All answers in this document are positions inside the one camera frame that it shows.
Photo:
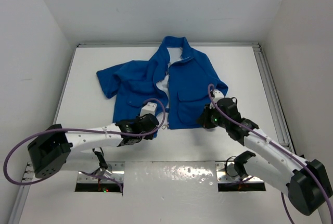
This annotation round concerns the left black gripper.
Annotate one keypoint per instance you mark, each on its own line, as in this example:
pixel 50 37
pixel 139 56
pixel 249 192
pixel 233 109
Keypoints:
pixel 149 136

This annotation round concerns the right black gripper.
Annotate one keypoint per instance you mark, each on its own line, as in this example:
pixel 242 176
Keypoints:
pixel 207 110

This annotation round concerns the blue zip jacket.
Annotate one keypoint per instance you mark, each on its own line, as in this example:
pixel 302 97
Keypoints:
pixel 177 75

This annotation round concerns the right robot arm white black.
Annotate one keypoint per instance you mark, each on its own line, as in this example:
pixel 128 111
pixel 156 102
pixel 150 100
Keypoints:
pixel 304 182

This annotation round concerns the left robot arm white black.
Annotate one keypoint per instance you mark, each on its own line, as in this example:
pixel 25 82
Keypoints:
pixel 55 148

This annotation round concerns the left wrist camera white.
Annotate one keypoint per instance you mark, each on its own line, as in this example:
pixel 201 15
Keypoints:
pixel 149 108

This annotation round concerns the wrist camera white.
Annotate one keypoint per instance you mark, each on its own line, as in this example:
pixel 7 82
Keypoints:
pixel 149 108
pixel 217 95

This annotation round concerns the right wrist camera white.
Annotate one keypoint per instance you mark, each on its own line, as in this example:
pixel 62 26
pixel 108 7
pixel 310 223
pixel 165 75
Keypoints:
pixel 217 95

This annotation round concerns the metal base plate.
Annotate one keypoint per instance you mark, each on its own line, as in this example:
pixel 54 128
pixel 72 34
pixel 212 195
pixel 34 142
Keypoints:
pixel 222 172

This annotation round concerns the aluminium frame rail right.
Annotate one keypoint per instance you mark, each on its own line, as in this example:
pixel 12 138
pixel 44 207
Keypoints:
pixel 283 134

